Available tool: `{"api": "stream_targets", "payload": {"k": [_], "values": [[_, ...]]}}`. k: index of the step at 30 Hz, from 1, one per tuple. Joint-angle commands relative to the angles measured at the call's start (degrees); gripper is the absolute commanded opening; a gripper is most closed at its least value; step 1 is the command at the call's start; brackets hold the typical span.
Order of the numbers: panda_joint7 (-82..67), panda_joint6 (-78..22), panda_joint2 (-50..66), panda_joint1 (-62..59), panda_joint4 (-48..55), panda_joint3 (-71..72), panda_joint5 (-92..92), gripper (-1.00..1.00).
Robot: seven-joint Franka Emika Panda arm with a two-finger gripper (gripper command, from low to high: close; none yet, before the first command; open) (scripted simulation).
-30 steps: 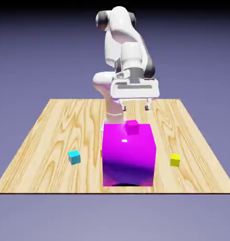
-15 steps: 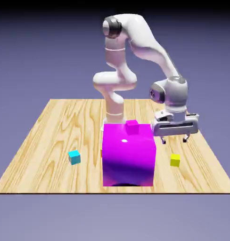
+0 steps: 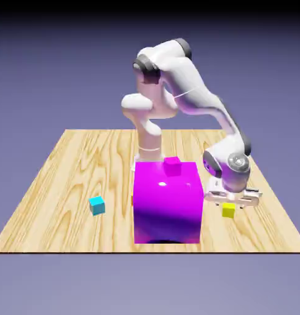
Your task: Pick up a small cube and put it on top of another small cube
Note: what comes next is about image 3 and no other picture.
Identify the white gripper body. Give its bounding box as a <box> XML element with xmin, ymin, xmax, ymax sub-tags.
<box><xmin>203</xmin><ymin>187</ymin><xmax>263</xmax><ymax>207</ymax></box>

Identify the large magenta box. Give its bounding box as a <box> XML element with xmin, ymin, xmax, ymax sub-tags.
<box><xmin>133</xmin><ymin>161</ymin><xmax>205</xmax><ymax>245</ymax></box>

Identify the small cyan cube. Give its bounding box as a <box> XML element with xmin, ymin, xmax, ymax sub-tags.
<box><xmin>88</xmin><ymin>196</ymin><xmax>106</xmax><ymax>217</ymax></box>

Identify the small magenta cube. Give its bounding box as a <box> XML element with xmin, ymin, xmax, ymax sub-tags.
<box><xmin>164</xmin><ymin>156</ymin><xmax>182</xmax><ymax>177</ymax></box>

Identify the small yellow cube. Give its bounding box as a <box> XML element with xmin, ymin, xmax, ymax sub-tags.
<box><xmin>221</xmin><ymin>202</ymin><xmax>236</xmax><ymax>219</ymax></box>

